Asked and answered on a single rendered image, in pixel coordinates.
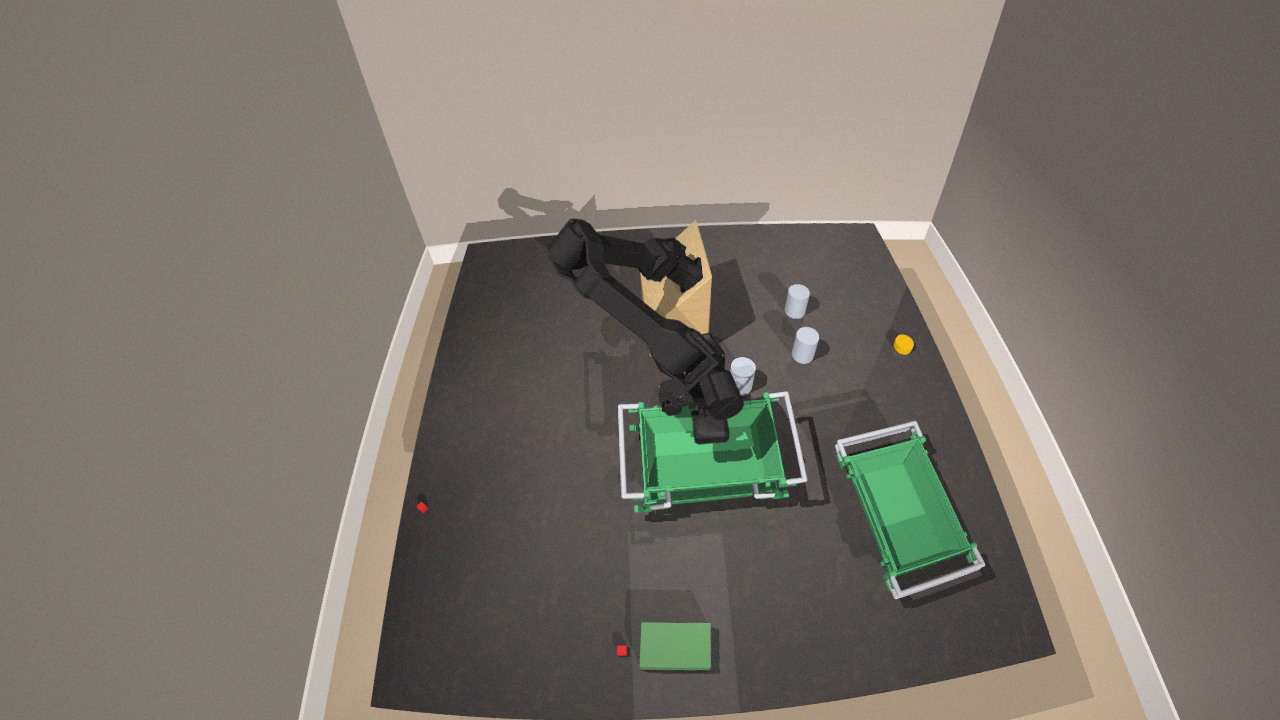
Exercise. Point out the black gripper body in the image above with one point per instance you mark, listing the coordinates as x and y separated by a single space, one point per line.
706 429

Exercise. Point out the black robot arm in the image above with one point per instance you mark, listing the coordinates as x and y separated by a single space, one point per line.
674 345

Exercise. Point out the grey cylinder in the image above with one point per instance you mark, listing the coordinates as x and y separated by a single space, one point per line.
797 299
805 345
743 372

